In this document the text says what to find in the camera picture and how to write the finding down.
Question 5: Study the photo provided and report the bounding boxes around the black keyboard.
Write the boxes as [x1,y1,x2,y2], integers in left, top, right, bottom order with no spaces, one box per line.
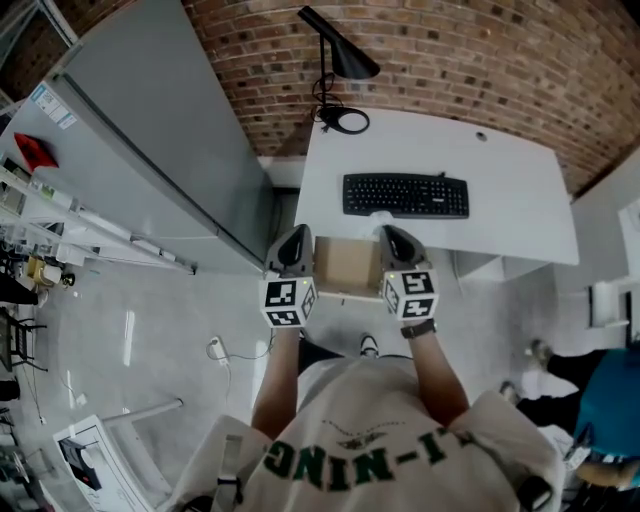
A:
[342,172,471,220]

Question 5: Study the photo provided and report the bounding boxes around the dark metal table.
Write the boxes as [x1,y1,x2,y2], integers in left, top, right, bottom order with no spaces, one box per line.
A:
[0,305,49,374]

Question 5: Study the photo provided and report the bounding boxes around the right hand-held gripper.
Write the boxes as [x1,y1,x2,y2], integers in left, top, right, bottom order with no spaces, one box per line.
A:
[378,224,440,322]

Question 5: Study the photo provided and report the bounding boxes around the white shelving rack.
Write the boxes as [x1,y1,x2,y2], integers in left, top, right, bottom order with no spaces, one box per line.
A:
[0,158,197,277]

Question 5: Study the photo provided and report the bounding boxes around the small white shade lamp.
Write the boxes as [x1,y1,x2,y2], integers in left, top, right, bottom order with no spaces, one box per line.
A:
[41,263,77,292]

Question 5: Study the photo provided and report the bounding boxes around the person's right forearm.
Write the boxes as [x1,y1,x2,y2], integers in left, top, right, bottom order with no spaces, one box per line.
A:
[402,332,471,432]

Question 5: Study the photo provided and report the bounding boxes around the grey refrigerator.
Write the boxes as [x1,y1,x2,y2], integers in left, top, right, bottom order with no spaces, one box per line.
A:
[0,0,274,277]

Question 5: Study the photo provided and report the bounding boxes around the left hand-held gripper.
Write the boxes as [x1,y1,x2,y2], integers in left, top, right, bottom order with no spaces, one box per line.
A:
[258,224,319,330]

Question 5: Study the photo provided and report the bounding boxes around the black desk lamp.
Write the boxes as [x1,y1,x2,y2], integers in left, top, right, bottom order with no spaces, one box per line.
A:
[296,4,382,136]

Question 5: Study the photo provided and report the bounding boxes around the person's left forearm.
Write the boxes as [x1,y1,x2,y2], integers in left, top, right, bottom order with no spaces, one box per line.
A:
[250,327,302,442]

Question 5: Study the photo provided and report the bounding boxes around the white blue label sticker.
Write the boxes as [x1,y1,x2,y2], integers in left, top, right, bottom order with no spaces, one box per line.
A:
[29,82,79,132]

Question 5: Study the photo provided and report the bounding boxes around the black box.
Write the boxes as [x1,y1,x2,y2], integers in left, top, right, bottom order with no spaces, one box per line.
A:
[56,436,103,492]

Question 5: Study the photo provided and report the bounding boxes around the white side cabinet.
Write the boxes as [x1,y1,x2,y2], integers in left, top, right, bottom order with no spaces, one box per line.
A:
[586,197,640,347]

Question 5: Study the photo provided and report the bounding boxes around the white desk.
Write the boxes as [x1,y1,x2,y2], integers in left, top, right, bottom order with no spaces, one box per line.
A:
[293,106,581,301]

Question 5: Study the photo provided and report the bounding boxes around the person's black trousers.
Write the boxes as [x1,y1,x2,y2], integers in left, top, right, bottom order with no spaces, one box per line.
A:
[298,338,347,377]

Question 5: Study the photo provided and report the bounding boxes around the white shirt green print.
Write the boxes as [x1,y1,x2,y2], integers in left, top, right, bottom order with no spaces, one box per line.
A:
[164,358,566,512]

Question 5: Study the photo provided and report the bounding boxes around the yellow box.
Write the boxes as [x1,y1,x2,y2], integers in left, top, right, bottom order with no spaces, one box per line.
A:
[24,255,51,287]

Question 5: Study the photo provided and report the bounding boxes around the grey shoulder strap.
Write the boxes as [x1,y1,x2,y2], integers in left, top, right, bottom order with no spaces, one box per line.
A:
[217,433,245,504]

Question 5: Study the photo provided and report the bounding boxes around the clear plastic bag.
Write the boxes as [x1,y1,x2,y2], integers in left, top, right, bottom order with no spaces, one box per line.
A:
[360,209,397,239]

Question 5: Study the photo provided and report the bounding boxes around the white square table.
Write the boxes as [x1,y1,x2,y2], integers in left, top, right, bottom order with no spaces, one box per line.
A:
[51,397,184,512]

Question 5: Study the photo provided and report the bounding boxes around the red paper decoration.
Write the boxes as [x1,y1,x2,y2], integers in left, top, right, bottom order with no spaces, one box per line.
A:
[13,131,60,174]

